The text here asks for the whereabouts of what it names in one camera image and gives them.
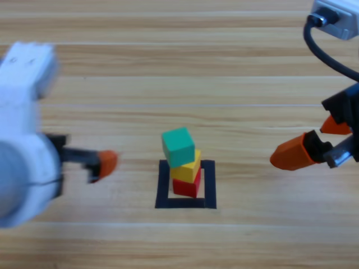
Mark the green cube block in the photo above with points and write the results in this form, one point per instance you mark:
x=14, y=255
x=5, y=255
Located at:
x=179, y=148

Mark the yellow cube block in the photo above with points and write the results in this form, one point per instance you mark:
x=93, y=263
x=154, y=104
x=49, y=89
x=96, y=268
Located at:
x=186, y=171

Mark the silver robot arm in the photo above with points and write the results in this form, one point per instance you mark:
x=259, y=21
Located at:
x=16, y=173

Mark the black tape square outline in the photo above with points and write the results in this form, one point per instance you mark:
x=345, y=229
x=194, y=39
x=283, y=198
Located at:
x=209, y=185

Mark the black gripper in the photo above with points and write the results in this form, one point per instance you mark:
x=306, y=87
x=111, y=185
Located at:
x=346, y=106
x=78, y=156

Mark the red cube block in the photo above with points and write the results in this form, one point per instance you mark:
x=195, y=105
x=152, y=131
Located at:
x=185, y=187

